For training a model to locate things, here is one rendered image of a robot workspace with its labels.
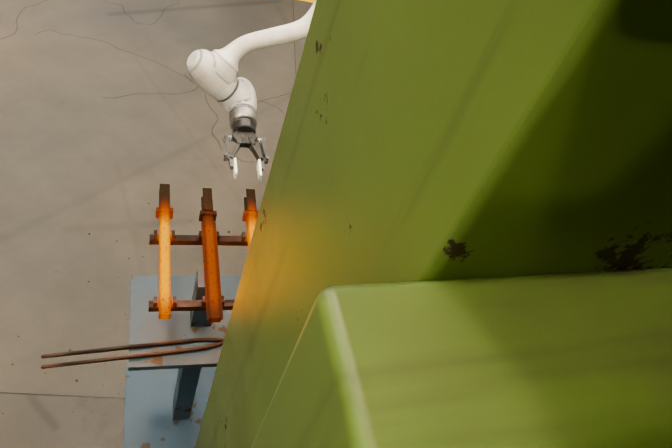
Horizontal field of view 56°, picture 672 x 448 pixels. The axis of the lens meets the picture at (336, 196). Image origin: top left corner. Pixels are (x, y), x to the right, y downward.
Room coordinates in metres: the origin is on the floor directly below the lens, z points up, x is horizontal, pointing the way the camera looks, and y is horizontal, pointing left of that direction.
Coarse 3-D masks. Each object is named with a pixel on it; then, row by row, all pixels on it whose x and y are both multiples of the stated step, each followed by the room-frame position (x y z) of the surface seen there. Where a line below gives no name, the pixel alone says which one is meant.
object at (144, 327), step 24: (144, 288) 1.00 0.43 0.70; (192, 288) 1.06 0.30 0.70; (144, 312) 0.93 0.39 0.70; (144, 336) 0.86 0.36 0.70; (168, 336) 0.89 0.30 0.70; (192, 336) 0.91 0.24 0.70; (216, 336) 0.94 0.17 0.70; (144, 360) 0.79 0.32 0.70; (168, 360) 0.82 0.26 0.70; (192, 360) 0.85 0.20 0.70; (216, 360) 0.87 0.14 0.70
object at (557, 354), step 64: (320, 320) 0.28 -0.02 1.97; (384, 320) 0.29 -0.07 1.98; (448, 320) 0.31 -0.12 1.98; (512, 320) 0.33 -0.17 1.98; (576, 320) 0.36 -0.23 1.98; (640, 320) 0.39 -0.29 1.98; (320, 384) 0.24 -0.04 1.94; (384, 384) 0.24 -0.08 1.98; (448, 384) 0.26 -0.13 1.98; (512, 384) 0.28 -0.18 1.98; (576, 384) 0.30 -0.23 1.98; (640, 384) 0.32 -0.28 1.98
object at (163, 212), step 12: (168, 192) 1.15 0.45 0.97; (168, 204) 1.11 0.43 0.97; (156, 216) 1.08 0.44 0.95; (168, 216) 1.08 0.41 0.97; (168, 228) 1.04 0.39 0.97; (168, 240) 1.00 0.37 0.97; (168, 252) 0.97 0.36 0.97; (168, 264) 0.93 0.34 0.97; (168, 276) 0.90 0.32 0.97; (168, 288) 0.87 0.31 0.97; (168, 300) 0.83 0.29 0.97; (168, 312) 0.80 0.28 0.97
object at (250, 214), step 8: (248, 192) 1.26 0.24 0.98; (248, 200) 1.23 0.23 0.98; (248, 208) 1.20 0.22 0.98; (256, 208) 1.21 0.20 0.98; (248, 216) 1.18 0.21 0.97; (256, 216) 1.19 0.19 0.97; (248, 224) 1.16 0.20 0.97; (248, 232) 1.13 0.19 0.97; (248, 240) 1.11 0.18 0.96; (248, 248) 1.09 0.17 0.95
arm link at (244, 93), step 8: (240, 80) 1.67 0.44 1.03; (248, 80) 1.74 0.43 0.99; (240, 88) 1.63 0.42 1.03; (248, 88) 1.67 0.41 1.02; (232, 96) 1.59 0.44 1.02; (240, 96) 1.61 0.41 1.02; (248, 96) 1.63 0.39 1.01; (224, 104) 1.59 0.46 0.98; (232, 104) 1.59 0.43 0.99; (248, 104) 1.61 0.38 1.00; (256, 104) 1.65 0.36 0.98
